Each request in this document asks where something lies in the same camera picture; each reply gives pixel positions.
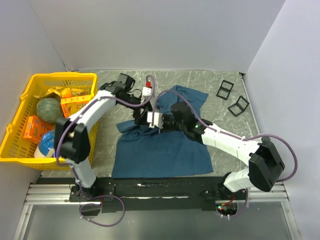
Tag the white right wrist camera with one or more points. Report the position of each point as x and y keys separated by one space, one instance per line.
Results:
x=155 y=120

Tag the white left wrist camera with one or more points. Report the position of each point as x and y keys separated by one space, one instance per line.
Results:
x=147 y=92

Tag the aluminium frame rail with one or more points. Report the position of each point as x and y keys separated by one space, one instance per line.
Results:
x=60 y=194

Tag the orange snack box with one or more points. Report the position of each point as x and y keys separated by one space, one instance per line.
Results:
x=35 y=129

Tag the white blue bottle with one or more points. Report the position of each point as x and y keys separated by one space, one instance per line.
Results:
x=45 y=148

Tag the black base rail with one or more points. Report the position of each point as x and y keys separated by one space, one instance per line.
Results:
x=148 y=194

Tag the green melon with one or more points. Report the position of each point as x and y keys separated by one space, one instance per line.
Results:
x=49 y=110

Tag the yellow plastic basket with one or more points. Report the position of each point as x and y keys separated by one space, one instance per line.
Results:
x=15 y=148

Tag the black frame near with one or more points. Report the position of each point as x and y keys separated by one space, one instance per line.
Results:
x=239 y=106

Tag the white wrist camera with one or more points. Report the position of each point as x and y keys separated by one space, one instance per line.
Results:
x=147 y=92
x=155 y=120

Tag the blue t-shirt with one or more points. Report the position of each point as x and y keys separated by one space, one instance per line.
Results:
x=143 y=152

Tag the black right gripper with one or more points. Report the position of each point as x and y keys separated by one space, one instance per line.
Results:
x=166 y=116

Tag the yellow snack bag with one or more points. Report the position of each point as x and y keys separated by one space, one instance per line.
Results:
x=61 y=92

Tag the orange cracker box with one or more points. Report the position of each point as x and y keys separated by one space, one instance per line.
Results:
x=71 y=105

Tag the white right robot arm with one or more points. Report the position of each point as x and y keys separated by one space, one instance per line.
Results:
x=263 y=162

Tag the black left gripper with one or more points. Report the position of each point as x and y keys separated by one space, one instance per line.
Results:
x=140 y=119

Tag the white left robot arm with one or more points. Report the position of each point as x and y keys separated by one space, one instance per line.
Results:
x=71 y=140

